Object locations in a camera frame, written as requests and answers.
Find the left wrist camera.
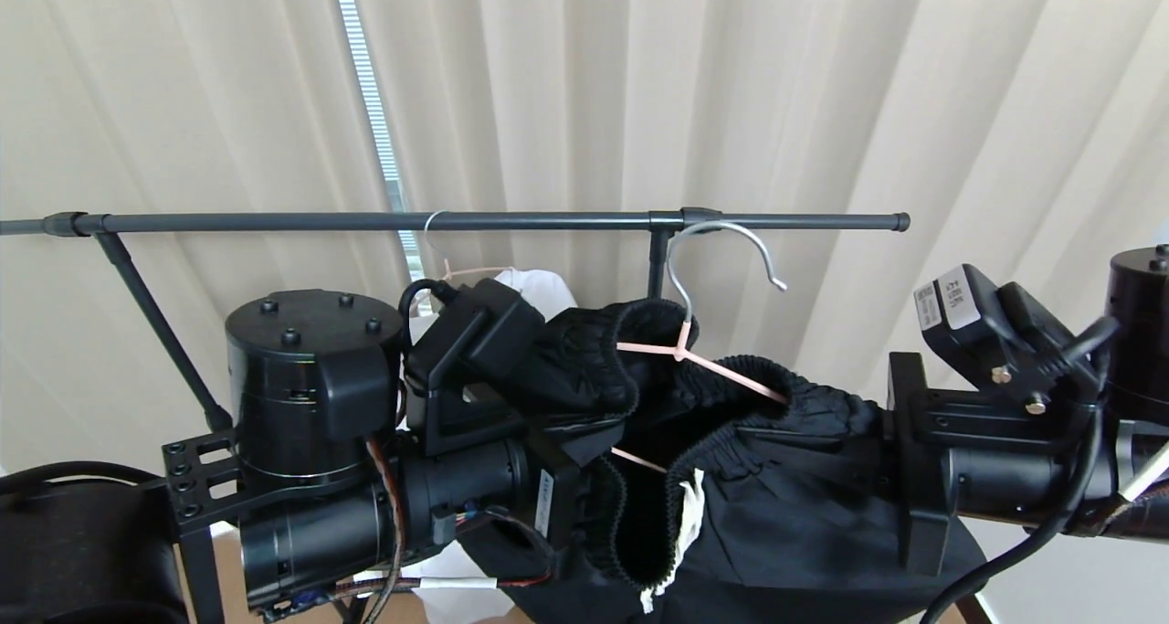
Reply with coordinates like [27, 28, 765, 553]
[400, 279, 547, 456]

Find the pink clothes hanger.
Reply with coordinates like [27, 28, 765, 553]
[610, 222, 791, 474]
[423, 211, 517, 285]

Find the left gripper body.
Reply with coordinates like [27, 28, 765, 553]
[402, 439, 582, 554]

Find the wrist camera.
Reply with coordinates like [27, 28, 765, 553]
[913, 263, 1120, 415]
[400, 279, 547, 456]

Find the beige curtain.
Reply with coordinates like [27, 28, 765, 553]
[0, 0, 1169, 561]

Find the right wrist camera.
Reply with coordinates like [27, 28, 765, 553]
[913, 263, 1120, 415]

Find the black clothes rack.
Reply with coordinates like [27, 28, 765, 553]
[0, 208, 911, 433]

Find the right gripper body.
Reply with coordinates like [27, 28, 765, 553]
[886, 352, 1113, 577]

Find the white printed t-shirt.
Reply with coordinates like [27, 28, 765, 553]
[352, 268, 578, 624]

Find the black garment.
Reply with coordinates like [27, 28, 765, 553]
[498, 298, 987, 624]

